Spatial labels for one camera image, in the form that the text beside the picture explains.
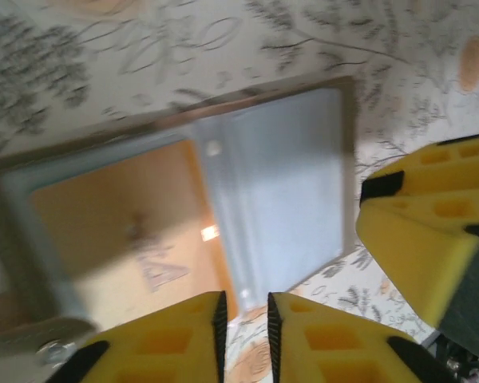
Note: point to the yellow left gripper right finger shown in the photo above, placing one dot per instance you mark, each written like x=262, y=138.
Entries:
x=335, y=347

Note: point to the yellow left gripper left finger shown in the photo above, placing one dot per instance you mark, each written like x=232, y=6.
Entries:
x=163, y=347

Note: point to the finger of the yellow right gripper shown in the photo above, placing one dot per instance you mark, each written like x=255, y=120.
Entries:
x=415, y=255
x=443, y=171

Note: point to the grey and teal pouch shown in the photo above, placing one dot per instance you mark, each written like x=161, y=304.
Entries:
x=283, y=179

